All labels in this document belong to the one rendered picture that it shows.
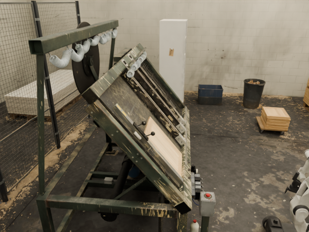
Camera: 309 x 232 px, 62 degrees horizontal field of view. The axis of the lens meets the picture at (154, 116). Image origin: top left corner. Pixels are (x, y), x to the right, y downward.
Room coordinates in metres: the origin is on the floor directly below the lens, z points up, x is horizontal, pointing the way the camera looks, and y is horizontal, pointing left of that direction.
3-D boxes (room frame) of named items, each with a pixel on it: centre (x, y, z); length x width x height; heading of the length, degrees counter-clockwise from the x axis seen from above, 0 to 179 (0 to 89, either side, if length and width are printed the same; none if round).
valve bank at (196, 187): (2.19, -0.43, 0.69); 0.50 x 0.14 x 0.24; 174
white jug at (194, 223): (2.18, -0.45, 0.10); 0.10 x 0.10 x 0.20
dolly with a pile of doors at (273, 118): (4.87, -2.42, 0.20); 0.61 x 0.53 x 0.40; 170
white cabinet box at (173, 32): (6.34, -0.45, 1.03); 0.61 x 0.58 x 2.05; 170
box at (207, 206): (1.74, -0.45, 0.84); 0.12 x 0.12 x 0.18; 84
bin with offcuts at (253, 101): (6.18, -2.46, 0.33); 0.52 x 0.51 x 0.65; 170
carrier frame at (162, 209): (2.87, 0.28, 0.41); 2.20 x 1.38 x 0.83; 174
